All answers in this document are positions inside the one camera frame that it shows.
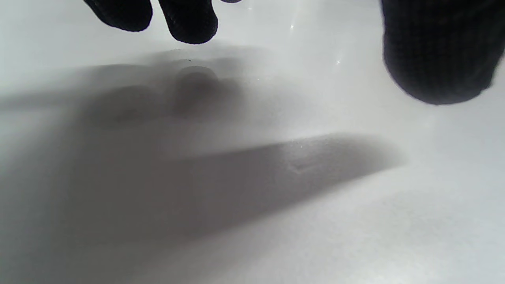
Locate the person's left hand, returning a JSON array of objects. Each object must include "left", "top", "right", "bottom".
[{"left": 83, "top": 0, "right": 505, "bottom": 105}]

